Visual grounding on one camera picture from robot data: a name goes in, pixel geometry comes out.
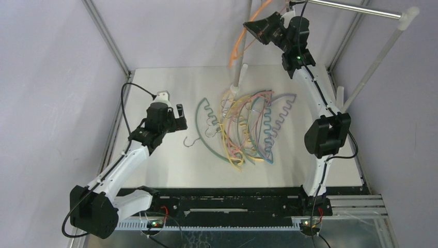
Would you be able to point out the left aluminium frame profile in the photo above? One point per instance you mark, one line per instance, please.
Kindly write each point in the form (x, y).
(110, 42)

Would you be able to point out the purple plastic hanger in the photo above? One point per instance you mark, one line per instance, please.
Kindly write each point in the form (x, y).
(285, 109)

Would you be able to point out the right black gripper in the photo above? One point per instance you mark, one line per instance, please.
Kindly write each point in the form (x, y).
(271, 29)

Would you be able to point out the small circuit board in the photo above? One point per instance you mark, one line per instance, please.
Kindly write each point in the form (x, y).
(307, 224)
(155, 224)

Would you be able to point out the pink plastic hanger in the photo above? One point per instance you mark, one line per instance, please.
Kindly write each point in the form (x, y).
(257, 107)

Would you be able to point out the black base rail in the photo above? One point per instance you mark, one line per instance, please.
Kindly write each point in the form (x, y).
(244, 205)

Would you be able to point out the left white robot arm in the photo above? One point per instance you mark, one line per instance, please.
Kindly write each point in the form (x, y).
(96, 208)

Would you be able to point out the white clothes rack left post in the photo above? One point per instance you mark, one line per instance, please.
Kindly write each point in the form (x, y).
(239, 75)

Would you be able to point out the white slotted cable duct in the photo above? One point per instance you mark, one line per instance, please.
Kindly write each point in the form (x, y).
(285, 224)

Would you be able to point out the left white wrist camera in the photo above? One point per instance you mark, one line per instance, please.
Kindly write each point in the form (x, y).
(162, 97)

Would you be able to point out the chrome clothes rack bar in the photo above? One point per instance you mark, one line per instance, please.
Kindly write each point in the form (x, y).
(360, 9)

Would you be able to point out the orange plastic hanger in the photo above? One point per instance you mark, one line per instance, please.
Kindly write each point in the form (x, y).
(253, 14)

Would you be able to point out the aluminium frame profile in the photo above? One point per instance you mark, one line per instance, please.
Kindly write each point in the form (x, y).
(110, 42)
(363, 40)

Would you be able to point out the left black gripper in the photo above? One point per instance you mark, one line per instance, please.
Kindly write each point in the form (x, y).
(178, 124)

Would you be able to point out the teal plastic hanger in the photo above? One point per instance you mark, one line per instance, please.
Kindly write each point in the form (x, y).
(264, 140)

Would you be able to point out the right aluminium frame profile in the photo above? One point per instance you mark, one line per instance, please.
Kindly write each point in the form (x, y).
(363, 40)

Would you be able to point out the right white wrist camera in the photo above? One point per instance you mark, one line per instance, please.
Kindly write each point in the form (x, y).
(290, 10)

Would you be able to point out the light green plastic hanger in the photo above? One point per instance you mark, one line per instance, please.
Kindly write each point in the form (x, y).
(243, 131)

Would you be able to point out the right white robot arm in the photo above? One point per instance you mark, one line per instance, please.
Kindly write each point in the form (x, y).
(330, 127)

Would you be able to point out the pale yellow plastic hanger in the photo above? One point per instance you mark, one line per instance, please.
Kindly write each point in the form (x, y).
(226, 106)

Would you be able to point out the left small circuit board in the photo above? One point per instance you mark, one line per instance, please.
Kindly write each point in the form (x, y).
(155, 224)

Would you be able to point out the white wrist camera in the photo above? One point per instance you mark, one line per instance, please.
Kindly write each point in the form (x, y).
(162, 97)
(290, 10)

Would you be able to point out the right small circuit board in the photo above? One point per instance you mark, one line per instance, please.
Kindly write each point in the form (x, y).
(307, 224)

